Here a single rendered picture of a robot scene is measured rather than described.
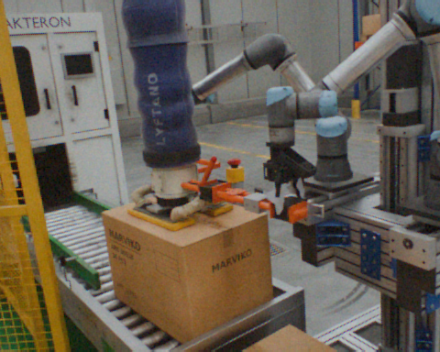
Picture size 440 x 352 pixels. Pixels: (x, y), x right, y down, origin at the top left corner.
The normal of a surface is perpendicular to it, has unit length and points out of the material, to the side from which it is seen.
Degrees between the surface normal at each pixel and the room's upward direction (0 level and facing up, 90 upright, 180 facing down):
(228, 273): 90
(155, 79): 78
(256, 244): 90
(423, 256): 90
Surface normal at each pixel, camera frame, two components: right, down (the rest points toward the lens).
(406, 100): 0.52, 0.16
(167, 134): -0.04, -0.01
